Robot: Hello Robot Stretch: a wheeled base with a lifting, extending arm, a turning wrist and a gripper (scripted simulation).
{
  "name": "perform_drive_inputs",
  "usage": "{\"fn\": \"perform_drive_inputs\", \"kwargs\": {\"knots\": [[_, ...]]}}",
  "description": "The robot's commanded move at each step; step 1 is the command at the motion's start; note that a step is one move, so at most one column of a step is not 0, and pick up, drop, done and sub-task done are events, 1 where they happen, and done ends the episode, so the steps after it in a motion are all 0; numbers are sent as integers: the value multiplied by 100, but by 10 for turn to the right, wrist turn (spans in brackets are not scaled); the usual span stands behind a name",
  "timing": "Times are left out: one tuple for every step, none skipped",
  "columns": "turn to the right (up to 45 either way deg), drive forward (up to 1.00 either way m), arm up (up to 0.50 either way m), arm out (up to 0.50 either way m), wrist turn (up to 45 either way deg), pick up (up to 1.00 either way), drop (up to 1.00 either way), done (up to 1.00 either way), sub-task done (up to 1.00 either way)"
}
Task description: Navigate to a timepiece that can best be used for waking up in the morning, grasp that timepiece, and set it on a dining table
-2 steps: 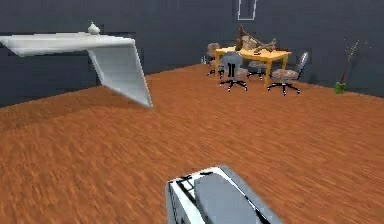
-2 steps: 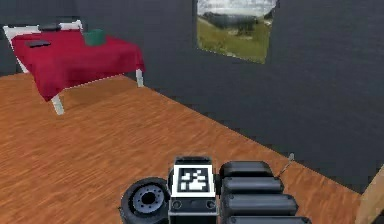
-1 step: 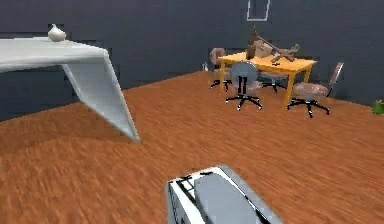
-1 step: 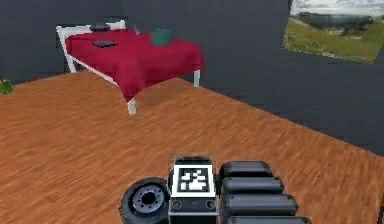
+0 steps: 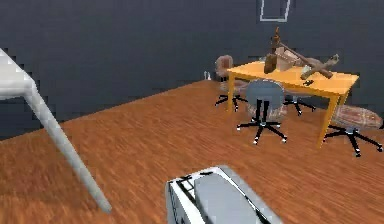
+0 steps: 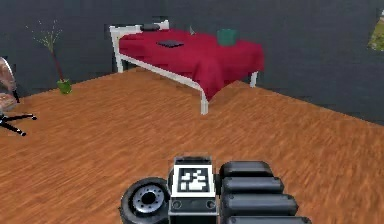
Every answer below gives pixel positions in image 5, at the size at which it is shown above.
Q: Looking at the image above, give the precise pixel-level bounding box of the black base office chair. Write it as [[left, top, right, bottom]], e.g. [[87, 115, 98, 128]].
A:
[[283, 90, 317, 117]]

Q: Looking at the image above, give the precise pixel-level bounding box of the white framed wall picture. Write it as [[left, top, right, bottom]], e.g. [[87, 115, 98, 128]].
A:
[[259, 0, 292, 23]]

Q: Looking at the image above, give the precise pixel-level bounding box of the white table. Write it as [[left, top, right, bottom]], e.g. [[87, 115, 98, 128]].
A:
[[0, 47, 113, 215]]

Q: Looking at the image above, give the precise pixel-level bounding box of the beige open box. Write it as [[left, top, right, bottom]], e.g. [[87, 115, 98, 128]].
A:
[[274, 46, 301, 72]]

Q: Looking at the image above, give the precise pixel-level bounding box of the brown wooden statue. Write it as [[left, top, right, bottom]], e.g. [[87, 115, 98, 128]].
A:
[[263, 26, 282, 75]]

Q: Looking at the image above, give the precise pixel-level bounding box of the patterned seat office chair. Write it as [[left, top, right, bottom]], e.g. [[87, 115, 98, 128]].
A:
[[322, 104, 384, 158]]

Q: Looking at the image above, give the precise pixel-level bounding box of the yellow wooden dining table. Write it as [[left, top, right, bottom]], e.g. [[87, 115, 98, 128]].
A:
[[226, 60, 360, 149]]

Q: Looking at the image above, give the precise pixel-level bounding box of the grey back office chair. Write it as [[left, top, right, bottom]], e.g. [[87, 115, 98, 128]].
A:
[[236, 79, 289, 146]]

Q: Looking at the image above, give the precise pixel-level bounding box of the brown back office chair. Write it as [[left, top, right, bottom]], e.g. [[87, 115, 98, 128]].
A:
[[214, 54, 249, 113]]

